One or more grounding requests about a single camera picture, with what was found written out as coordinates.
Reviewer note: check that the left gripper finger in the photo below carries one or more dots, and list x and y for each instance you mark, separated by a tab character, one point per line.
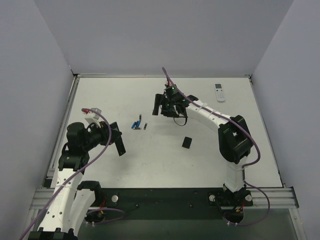
114	126
116	137

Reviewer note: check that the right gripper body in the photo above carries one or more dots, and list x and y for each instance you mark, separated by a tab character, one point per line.
162	105

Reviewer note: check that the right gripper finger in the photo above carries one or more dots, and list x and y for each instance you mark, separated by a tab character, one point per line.
162	104
157	103

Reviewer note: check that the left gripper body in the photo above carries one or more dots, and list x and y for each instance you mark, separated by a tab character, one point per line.
115	133

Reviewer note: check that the black remote control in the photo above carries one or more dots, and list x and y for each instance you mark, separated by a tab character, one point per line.
120	146

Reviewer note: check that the black battery cover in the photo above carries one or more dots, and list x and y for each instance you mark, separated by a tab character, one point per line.
187	142

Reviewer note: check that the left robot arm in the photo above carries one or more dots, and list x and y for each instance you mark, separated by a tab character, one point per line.
72	197

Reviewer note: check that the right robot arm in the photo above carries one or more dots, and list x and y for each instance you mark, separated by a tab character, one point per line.
233	142

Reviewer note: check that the white remote control far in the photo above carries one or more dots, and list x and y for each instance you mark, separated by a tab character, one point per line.
219	92

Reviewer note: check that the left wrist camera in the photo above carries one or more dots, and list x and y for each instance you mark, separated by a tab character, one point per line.
92	117

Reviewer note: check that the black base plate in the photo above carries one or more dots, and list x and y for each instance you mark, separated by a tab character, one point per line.
167	204

